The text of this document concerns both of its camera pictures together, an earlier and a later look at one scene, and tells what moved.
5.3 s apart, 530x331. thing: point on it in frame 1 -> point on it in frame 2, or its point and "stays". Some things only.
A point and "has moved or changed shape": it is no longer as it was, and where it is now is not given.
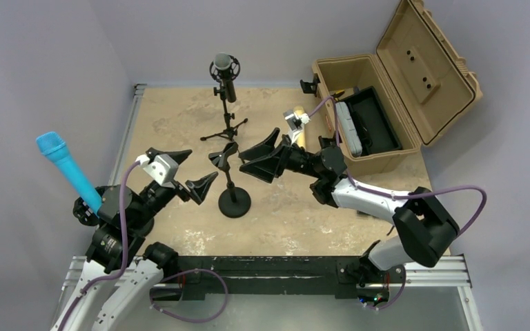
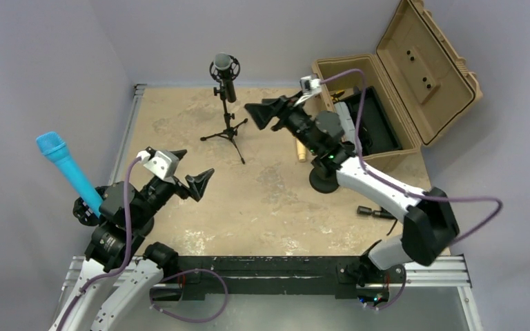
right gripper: (272, 165) -> (263, 112)
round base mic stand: (233, 203) has moved or changed shape
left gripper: (197, 187) stays
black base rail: (337, 275) stays
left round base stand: (120, 211) stays
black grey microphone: (222, 61) stays
